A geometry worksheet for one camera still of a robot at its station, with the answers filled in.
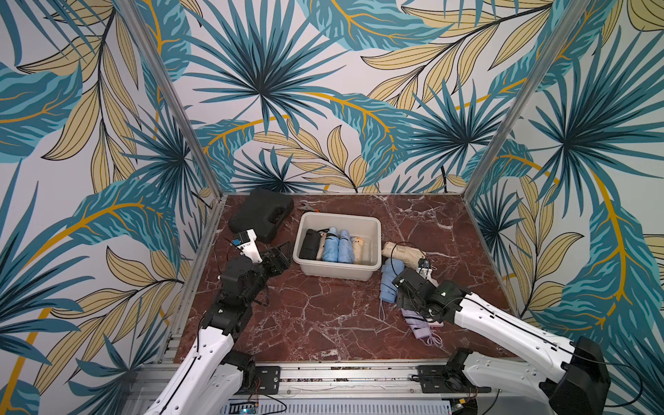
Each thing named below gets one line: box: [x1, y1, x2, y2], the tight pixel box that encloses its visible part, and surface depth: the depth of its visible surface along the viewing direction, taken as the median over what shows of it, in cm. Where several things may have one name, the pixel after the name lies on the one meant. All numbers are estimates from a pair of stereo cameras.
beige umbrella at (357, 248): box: [352, 237, 365, 263], surface depth 101 cm
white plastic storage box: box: [292, 211, 384, 281], surface depth 95 cm
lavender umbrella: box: [400, 307, 445, 349], surface depth 82 cm
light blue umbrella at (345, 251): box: [338, 229, 354, 264], surface depth 94 cm
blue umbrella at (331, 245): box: [322, 226, 340, 262], surface depth 96 cm
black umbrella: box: [299, 228, 321, 261], surface depth 95 cm
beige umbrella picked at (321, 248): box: [316, 232, 327, 261], surface depth 96 cm
